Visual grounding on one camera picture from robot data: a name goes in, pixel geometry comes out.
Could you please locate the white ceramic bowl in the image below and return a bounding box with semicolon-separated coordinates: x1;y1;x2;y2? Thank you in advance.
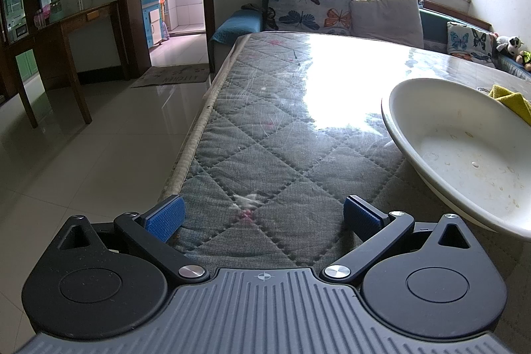
381;78;530;241

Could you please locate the yellow and black cleaning cloth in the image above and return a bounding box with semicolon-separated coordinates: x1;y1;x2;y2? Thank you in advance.
489;84;531;125

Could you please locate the brown door mat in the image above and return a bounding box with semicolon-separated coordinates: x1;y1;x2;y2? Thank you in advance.
130;64;210;88

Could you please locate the plain beige pillow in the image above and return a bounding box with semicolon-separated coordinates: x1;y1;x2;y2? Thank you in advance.
349;0;424;48

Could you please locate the grey quilted table cover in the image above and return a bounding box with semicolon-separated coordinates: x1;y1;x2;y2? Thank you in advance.
165;32;530;353

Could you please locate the blue toy cabinet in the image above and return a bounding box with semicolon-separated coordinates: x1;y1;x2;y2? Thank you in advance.
140;0;168;48

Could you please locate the large butterfly print pillow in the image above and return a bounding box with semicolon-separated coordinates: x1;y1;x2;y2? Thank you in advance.
265;0;354;35

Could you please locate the small butterfly print pillow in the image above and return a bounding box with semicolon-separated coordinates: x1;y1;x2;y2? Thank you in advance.
446;22;496;67

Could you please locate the dark wooden side table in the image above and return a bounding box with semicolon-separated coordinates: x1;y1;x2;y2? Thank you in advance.
1;1;128;127

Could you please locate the black white plush toy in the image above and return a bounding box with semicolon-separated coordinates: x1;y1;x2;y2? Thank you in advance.
496;36;522;59

